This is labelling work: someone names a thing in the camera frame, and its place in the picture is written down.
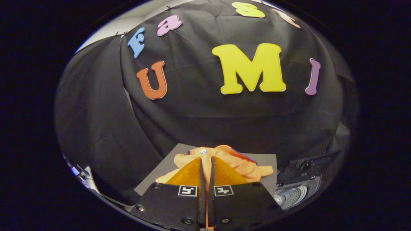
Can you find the grey cabinet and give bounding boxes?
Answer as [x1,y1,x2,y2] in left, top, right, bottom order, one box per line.
[134,143,277,196]

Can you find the white and blue equipment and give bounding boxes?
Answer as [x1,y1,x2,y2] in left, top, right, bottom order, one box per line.
[63,154,100,194]

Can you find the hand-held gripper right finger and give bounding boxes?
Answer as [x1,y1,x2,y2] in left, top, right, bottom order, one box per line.
[207,156,284,231]

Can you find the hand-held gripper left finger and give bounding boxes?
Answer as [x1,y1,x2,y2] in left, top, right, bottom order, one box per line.
[130,157,206,231]

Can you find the orange garment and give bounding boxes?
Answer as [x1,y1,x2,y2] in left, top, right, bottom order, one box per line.
[156,145,274,230]

